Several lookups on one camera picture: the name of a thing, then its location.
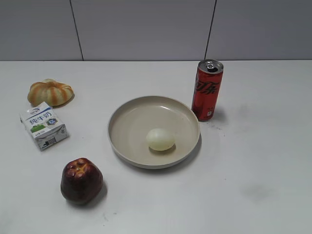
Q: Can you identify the pale white egg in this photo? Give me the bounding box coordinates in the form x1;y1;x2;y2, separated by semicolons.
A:
146;128;175;151

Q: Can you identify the beige round plate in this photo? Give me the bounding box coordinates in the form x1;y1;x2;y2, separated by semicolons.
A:
108;96;201;170

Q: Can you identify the red cola can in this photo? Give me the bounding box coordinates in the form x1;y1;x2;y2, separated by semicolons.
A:
192;59;223;121

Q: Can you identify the dark red wax apple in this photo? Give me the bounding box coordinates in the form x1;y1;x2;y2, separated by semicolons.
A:
60;157;104;205

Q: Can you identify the orange striped bread bun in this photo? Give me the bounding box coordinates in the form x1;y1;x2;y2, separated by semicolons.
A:
27;79;74;107

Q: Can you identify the small white milk carton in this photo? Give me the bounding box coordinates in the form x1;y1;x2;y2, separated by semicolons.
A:
19;102;69;151

